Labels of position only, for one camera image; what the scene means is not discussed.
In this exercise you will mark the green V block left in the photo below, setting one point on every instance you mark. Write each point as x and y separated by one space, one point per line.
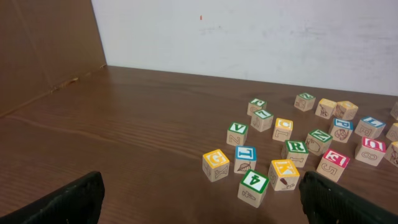
237 134

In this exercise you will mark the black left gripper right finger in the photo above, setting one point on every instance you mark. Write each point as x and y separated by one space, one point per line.
324 201

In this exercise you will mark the blue l block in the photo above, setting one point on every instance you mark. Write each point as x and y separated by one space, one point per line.
245 159
369 127

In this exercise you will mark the green Z block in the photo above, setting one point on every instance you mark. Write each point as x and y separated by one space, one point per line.
304 101

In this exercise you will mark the yellow block beside violin block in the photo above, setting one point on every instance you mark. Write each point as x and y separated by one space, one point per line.
345 110

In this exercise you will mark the blue P block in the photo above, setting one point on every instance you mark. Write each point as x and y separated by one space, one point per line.
341 130

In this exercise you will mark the green R block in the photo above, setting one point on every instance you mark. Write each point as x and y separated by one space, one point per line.
296 151

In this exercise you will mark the red U block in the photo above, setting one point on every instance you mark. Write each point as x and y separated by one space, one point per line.
370 151

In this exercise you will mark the green 4 block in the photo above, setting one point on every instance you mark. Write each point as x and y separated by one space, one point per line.
252 188

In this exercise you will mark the brown cardboard panel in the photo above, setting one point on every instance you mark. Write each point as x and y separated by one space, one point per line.
45 43

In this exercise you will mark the red E block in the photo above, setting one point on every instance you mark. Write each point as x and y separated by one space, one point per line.
332 165

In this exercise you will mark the yellow K block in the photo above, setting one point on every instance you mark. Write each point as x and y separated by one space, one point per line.
283 175

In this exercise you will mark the yellow C block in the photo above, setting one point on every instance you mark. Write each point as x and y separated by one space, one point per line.
283 129

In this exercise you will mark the green J block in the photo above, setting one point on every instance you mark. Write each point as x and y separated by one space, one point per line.
255 105

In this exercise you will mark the yellow O block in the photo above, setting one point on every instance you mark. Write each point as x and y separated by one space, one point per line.
392 133

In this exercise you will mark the green 7 block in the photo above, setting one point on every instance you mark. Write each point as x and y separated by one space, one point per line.
261 120

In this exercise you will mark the yellow G block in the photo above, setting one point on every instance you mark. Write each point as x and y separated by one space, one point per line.
215 165

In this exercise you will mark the yellow block near A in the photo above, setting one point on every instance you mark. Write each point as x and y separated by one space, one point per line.
392 153

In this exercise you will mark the green N block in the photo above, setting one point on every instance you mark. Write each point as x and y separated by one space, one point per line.
318 141

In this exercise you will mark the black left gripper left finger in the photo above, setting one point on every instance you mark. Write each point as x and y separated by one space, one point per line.
79 201

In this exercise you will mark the yellow block violin side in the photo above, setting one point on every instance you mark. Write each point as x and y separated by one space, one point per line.
325 108

